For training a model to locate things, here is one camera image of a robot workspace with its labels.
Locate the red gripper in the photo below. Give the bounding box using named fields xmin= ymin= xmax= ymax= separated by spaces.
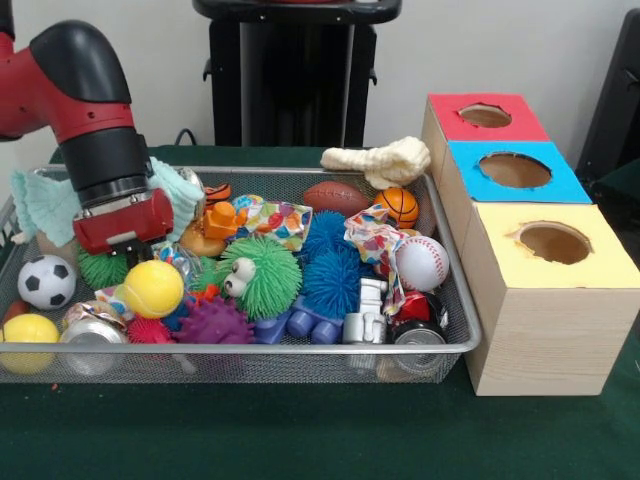
xmin=72 ymin=188 xmax=176 ymax=270

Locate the polka dot cloth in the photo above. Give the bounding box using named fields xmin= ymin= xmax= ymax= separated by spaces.
xmin=232 ymin=195 xmax=315 ymax=251
xmin=93 ymin=284 xmax=136 ymax=321

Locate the mint green cloth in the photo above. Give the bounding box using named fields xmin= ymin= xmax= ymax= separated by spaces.
xmin=10 ymin=155 xmax=207 ymax=247

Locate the brown toy football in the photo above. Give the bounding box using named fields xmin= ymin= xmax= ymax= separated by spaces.
xmin=303 ymin=181 xmax=372 ymax=217

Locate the silver toy robot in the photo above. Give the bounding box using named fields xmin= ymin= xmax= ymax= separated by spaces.
xmin=342 ymin=277 xmax=389 ymax=346

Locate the cream cloth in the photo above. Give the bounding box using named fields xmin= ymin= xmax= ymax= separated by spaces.
xmin=320 ymin=135 xmax=432 ymax=191

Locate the silver mesh bin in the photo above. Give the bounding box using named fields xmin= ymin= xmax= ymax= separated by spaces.
xmin=0 ymin=164 xmax=484 ymax=385

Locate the wooden box with three holes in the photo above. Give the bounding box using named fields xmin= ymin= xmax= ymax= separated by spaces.
xmin=416 ymin=92 xmax=640 ymax=397

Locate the green spiky ball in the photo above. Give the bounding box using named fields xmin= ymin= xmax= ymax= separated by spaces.
xmin=217 ymin=237 xmax=305 ymax=321
xmin=76 ymin=242 xmax=132 ymax=290

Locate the yellow tennis ball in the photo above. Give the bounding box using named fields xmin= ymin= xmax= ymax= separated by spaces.
xmin=122 ymin=259 xmax=185 ymax=320

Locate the black and white soccer ball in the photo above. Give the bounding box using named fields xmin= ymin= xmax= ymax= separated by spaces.
xmin=17 ymin=254 xmax=78 ymax=311

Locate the purple spiky toy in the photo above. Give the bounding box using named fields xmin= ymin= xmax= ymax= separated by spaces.
xmin=174 ymin=298 xmax=256 ymax=345

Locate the smooth yellow ball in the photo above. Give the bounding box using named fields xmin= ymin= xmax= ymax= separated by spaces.
xmin=0 ymin=313 xmax=60 ymax=375

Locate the blue spiky ball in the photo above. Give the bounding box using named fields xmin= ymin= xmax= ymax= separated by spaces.
xmin=299 ymin=209 xmax=376 ymax=321

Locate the dark green table cloth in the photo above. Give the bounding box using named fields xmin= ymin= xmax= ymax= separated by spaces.
xmin=0 ymin=144 xmax=640 ymax=480

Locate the orange basketball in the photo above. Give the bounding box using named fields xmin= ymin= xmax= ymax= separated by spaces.
xmin=372 ymin=187 xmax=420 ymax=230

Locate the white baseball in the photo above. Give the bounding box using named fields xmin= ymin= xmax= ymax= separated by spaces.
xmin=393 ymin=235 xmax=450 ymax=292

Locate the green covered side table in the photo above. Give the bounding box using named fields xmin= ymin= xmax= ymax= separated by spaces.
xmin=593 ymin=159 xmax=640 ymax=201

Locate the black upright panel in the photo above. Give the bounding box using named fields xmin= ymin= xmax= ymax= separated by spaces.
xmin=574 ymin=7 xmax=640 ymax=231

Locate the black cable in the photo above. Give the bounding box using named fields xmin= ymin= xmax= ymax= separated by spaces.
xmin=174 ymin=128 xmax=216 ymax=147

